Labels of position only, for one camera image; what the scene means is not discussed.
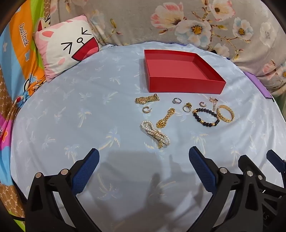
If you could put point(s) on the green cloth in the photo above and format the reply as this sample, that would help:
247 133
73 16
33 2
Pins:
279 98

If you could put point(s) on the red cardboard box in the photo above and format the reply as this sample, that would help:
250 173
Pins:
185 86

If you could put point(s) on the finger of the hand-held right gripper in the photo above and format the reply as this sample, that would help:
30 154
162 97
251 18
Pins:
276 159
273 191

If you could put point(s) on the gold woven bangle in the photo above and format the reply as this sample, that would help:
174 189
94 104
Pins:
221 116

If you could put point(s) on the cat face pillow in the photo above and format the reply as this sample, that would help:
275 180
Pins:
64 60

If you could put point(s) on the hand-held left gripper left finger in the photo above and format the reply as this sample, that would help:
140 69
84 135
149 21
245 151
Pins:
86 169

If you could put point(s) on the purple flat pad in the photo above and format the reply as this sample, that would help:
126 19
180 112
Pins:
259 86

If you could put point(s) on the rose gold hoop earring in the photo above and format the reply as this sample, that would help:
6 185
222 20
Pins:
201 103

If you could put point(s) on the colourful cartoon bedsheet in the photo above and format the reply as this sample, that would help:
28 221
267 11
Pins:
17 55

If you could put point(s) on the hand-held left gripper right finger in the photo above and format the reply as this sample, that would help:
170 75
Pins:
201 169

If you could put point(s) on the gold wristwatch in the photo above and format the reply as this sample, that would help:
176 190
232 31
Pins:
146 99

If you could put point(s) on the grey floral blanket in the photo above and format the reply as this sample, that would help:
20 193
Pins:
134 20

